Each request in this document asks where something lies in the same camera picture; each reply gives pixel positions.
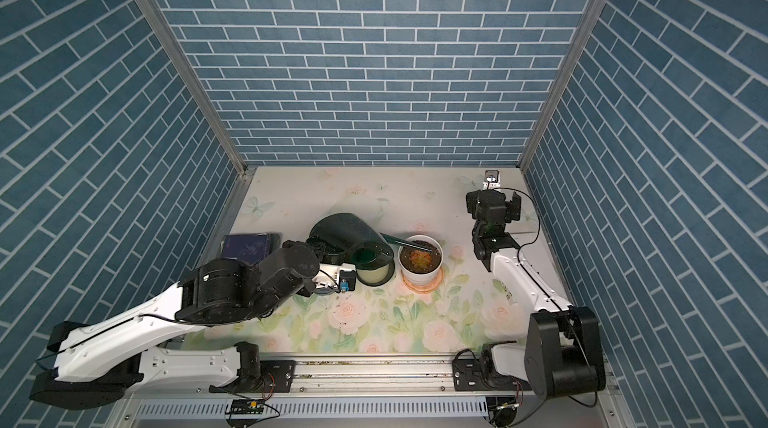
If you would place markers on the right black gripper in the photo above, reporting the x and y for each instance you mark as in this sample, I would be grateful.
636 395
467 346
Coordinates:
473 202

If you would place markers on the orange round coaster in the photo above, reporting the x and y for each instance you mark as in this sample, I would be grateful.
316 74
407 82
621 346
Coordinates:
429 287

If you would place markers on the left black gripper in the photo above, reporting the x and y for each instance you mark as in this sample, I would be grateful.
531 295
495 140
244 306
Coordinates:
307 246

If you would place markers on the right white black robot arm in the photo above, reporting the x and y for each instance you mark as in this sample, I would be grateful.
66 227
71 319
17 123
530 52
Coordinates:
562 354

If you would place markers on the black mounting plate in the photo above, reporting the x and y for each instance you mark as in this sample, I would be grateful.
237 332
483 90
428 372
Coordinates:
272 376
470 374

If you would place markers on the small green circuit board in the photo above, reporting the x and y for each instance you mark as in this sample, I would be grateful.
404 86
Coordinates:
246 408

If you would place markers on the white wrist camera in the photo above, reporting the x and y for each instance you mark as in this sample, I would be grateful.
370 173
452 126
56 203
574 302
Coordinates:
491 180
342 278

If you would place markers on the green pot green succulent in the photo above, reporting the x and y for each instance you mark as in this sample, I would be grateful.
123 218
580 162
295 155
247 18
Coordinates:
377 276

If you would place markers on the dark green watering can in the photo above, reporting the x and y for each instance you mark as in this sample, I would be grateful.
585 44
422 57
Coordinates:
345 238

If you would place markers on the dark blue patterned book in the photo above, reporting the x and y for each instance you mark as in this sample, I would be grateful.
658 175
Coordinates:
250 248

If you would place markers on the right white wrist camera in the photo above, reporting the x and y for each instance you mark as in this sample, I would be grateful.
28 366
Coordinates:
491 180

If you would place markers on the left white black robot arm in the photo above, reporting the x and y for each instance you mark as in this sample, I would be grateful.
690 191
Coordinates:
97 365

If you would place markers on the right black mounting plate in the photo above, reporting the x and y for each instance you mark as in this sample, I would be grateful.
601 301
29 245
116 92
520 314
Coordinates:
470 374

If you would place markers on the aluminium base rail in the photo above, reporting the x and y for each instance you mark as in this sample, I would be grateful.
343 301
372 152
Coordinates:
384 377

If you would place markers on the white pot orange succulent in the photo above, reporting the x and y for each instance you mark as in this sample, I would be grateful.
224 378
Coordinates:
420 260

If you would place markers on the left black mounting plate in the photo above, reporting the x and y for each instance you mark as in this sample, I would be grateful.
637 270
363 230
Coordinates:
272 376

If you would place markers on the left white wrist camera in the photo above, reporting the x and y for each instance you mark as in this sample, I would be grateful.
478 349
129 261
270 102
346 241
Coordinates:
342 278

